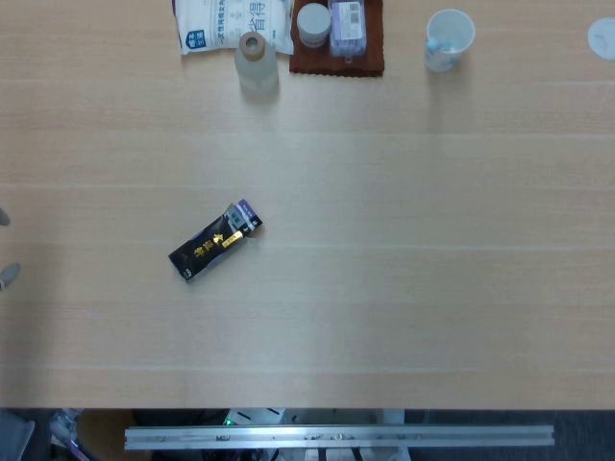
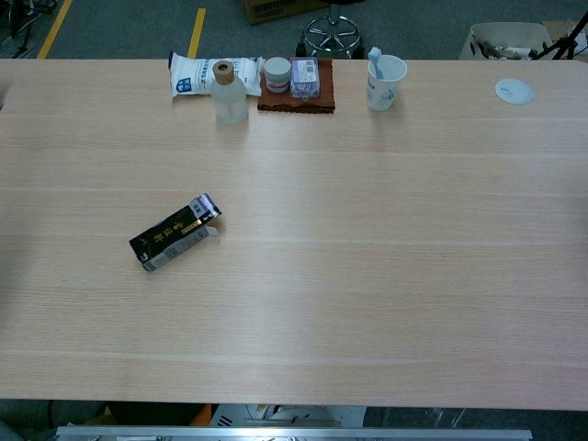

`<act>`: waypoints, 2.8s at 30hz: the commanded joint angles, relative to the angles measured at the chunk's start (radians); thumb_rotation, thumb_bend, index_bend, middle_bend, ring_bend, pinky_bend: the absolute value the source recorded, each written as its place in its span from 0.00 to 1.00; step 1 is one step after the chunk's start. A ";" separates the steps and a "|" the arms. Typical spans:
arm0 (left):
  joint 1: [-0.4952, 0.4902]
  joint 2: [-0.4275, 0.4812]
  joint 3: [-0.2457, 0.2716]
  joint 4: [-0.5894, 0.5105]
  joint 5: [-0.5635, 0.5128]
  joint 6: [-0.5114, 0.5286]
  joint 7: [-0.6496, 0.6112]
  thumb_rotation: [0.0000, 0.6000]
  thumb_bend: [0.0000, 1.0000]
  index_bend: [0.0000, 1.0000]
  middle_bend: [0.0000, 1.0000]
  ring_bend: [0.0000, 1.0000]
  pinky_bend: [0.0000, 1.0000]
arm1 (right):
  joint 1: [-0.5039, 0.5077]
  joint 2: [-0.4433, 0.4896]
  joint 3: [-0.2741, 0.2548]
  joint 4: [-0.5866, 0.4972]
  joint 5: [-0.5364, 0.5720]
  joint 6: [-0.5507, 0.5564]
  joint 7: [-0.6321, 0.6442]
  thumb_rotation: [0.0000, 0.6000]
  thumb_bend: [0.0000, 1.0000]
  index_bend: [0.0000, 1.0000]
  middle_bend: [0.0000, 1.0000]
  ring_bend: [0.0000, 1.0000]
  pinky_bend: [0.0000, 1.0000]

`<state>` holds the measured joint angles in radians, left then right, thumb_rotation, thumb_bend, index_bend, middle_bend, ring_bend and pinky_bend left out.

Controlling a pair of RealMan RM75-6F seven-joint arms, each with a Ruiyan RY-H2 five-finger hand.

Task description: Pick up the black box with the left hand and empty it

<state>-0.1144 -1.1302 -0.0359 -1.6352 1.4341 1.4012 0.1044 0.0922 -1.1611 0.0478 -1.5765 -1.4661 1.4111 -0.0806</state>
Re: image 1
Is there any white round lid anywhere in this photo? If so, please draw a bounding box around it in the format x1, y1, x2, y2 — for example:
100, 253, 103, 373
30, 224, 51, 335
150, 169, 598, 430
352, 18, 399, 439
587, 17, 615, 61

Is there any frosted glass bottle cork cap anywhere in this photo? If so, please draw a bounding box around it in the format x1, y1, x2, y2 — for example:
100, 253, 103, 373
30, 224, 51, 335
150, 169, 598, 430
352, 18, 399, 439
234, 32, 280, 100

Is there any black box with gold lettering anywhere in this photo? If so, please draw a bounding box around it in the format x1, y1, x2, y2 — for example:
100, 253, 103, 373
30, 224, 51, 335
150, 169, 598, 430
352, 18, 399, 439
167, 199, 264, 284

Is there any white paper cup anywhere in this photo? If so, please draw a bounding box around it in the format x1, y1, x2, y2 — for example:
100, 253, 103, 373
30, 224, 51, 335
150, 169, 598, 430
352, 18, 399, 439
423, 9, 477, 74

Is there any white salt bag blue logo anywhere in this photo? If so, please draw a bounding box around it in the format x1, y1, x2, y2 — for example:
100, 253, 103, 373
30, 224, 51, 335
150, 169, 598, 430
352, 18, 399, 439
173, 0, 295, 57

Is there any left robot hand grey black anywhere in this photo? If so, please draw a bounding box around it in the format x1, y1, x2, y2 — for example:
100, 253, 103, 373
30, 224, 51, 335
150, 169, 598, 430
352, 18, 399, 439
0, 206, 21, 290

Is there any white jar grey lid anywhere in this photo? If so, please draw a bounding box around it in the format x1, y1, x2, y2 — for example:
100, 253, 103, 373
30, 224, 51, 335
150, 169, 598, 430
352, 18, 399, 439
295, 3, 332, 49

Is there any aluminium rail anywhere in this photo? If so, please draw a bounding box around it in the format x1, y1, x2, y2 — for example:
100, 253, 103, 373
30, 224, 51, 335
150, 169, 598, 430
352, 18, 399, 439
124, 424, 556, 451

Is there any white robot base chassis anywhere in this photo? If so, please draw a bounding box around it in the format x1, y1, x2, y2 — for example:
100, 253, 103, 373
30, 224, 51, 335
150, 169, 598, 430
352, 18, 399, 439
224, 407, 406, 426

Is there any brown cloth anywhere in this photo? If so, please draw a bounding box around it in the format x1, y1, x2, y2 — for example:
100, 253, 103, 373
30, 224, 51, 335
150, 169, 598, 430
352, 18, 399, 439
288, 0, 386, 77

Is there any purple clear plastic box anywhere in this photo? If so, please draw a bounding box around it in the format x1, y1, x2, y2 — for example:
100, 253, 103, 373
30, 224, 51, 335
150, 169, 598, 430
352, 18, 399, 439
328, 0, 369, 61

